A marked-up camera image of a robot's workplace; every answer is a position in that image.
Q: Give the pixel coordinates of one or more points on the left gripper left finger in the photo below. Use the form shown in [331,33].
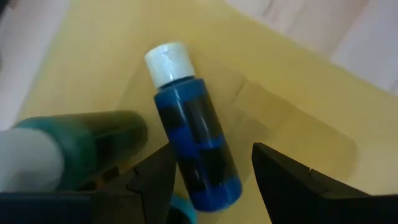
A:
[149,199]

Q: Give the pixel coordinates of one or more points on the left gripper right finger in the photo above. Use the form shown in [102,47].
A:
[295,199]

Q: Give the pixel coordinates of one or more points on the small teal paint bottle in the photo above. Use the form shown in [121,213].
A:
[186,211]

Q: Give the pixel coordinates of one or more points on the small green paint bottle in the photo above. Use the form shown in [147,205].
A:
[102,146]

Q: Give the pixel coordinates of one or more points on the small blue paint bottle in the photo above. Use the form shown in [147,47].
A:
[199,140]

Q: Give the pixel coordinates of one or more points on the yellow translucent plastic bin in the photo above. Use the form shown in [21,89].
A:
[280,102]

